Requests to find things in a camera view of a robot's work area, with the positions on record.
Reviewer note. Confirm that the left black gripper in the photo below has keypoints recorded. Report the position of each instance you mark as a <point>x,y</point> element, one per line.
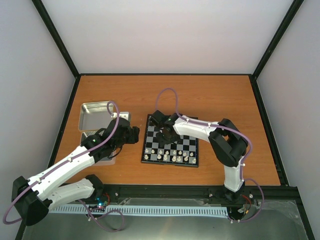
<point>134,137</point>

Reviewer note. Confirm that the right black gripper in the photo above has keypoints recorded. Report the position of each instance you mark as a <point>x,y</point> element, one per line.
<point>162,142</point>

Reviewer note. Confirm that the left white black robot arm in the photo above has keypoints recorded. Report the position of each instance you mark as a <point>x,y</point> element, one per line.
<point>35,197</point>

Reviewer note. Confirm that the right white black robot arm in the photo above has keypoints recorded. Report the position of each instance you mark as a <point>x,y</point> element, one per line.
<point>230,146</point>

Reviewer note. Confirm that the black magnetic chess board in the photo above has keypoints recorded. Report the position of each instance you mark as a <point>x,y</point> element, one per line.
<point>151,148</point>

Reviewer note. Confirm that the small electronics board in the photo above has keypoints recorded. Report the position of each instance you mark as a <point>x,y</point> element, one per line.
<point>103,201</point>

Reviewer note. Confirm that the silver metal tin lid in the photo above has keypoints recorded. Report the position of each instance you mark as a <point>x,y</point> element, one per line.
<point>95,115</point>

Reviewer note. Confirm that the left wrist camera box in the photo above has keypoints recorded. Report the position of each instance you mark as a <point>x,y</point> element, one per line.
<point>123,114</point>

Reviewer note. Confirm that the light blue cable duct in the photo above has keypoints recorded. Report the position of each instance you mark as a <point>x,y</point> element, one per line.
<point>146,211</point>

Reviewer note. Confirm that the black aluminium frame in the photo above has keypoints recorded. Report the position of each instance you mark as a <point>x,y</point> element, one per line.
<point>282,192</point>

